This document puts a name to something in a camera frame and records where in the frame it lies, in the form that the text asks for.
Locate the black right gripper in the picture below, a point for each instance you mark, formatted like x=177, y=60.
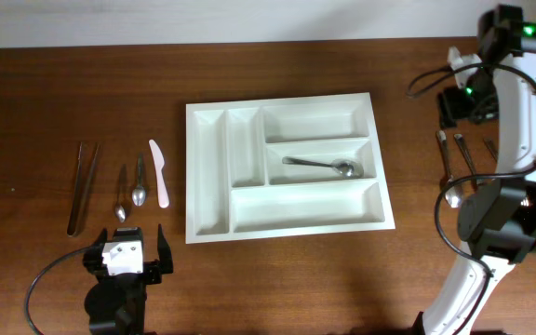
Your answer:
x=450, y=109

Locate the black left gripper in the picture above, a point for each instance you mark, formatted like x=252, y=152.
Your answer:
x=154, y=269

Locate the steel fork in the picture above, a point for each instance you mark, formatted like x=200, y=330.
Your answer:
x=461, y=142
x=490, y=145

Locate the large steel spoon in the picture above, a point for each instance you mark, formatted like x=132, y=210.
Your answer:
x=453, y=195
x=346, y=168

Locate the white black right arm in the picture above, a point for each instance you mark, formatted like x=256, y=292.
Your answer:
x=497, y=223

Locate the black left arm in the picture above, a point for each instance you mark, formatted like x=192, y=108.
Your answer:
x=116, y=304

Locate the small steel teaspoon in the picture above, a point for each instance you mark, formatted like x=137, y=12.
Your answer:
x=121, y=191

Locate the steel kitchen tongs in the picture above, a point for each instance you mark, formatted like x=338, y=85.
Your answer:
x=81, y=190

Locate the white plastic knife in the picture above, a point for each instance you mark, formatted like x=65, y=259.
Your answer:
x=159, y=162

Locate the white plastic cutlery tray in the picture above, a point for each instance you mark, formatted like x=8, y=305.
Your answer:
x=237, y=187

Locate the steel teaspoon wide handle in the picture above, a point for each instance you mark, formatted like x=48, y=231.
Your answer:
x=139, y=192

